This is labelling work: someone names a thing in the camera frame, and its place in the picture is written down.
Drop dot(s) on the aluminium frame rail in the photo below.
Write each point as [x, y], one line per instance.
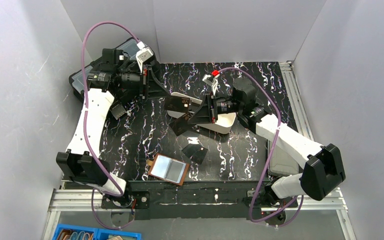
[75, 199]

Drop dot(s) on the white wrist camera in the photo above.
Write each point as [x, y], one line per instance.
[212, 80]
[143, 54]

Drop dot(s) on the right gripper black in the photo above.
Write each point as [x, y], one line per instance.
[210, 108]

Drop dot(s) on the black vip card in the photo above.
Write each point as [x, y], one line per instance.
[199, 155]
[180, 125]
[177, 104]

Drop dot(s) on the white oblong tray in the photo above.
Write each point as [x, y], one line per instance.
[223, 124]

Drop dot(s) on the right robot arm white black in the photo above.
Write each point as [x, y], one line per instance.
[322, 165]

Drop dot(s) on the brown leather card holder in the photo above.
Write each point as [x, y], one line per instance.
[168, 169]

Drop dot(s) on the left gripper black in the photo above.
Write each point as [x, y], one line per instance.
[144, 84]

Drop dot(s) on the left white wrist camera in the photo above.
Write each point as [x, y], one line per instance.
[143, 54]

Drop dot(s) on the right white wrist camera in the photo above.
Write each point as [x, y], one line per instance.
[212, 80]

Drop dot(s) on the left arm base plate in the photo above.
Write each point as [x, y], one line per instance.
[131, 200]

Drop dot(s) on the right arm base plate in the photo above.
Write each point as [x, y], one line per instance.
[263, 201]

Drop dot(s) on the black VIP card on mat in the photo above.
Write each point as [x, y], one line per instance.
[199, 155]

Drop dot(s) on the blue plastic bin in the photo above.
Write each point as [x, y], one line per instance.
[75, 232]

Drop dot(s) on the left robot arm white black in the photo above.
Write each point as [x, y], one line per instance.
[81, 162]

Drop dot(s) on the black toolbox clear lids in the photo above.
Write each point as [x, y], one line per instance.
[104, 73]

